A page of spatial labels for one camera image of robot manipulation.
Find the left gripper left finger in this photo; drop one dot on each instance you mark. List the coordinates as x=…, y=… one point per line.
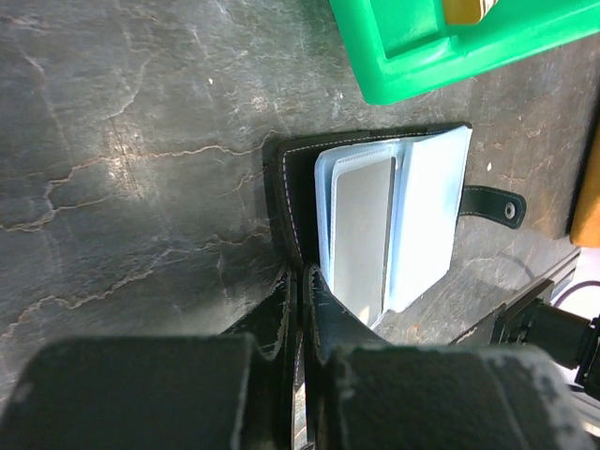
x=265, y=413

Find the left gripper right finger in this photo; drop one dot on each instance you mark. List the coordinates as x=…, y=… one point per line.
x=327, y=325

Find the black leather card holder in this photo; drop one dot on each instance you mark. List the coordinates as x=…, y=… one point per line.
x=430, y=195

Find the green plastic bin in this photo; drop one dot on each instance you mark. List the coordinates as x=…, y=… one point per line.
x=402, y=49

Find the black VIP card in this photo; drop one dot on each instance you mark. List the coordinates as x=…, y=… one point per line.
x=360, y=234

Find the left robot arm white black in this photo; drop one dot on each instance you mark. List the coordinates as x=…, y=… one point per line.
x=496, y=386

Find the stack of white cards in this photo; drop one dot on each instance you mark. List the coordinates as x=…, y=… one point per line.
x=466, y=12

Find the mustard canvas tote bag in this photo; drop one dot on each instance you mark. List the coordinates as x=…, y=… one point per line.
x=585, y=228

